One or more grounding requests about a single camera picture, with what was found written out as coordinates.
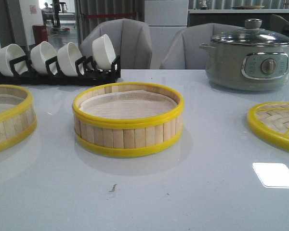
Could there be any woven bamboo steamer lid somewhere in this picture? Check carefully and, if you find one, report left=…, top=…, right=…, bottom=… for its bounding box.
left=247, top=102, right=289, bottom=151

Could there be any white steamer liner cloth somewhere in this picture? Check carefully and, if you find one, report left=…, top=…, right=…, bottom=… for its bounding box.
left=80, top=90, right=177, bottom=119

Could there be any black bowl rack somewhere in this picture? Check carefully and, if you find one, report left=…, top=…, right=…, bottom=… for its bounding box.
left=0, top=55, right=121, bottom=86

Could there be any grey chair right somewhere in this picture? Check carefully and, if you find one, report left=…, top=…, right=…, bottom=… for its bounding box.
left=159, top=23, right=240, bottom=70

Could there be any grey chair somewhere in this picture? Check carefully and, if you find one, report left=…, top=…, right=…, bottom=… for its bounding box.
left=79, top=18, right=152, bottom=69
left=159, top=23, right=240, bottom=70

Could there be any white bowl right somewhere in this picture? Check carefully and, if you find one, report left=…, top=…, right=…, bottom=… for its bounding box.
left=92, top=34, right=116, bottom=70

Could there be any white bowl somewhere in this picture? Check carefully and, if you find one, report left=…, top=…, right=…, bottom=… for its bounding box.
left=0, top=44, right=25, bottom=77
left=30, top=41, right=57, bottom=75
left=57, top=42, right=82, bottom=77
left=92, top=34, right=116, bottom=70

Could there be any grey chair left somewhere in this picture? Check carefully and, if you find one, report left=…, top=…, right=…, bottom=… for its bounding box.
left=79, top=18, right=152, bottom=69

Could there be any white cabinet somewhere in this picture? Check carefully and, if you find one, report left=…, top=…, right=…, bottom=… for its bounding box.
left=144, top=0, right=189, bottom=69

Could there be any grey-green electric cooking pot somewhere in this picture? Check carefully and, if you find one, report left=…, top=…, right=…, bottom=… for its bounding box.
left=200, top=42, right=289, bottom=91

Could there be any red bin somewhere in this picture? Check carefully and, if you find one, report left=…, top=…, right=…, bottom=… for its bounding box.
left=32, top=25, right=48, bottom=45

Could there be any glass pot lid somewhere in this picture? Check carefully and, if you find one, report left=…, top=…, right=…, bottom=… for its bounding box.
left=211, top=18, right=289, bottom=46

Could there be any white bowl far left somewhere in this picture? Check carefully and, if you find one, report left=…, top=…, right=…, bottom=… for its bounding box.
left=0, top=44, right=25, bottom=77

